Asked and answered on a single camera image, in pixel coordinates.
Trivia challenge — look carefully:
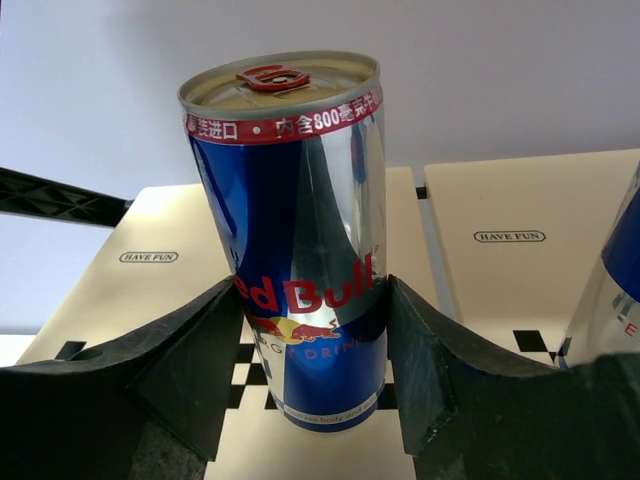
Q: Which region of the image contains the beige three-tier shelf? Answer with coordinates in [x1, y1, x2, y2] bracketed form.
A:
[0, 147, 640, 480]

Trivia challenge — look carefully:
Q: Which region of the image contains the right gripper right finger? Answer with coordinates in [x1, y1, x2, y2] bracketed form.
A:
[385, 276, 639, 479]

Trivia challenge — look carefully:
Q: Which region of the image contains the energy drink can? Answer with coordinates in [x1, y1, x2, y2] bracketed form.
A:
[555, 172, 640, 368]
[177, 50, 387, 432]

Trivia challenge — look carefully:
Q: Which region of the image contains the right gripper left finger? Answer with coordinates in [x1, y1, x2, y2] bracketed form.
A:
[1, 279, 244, 479]

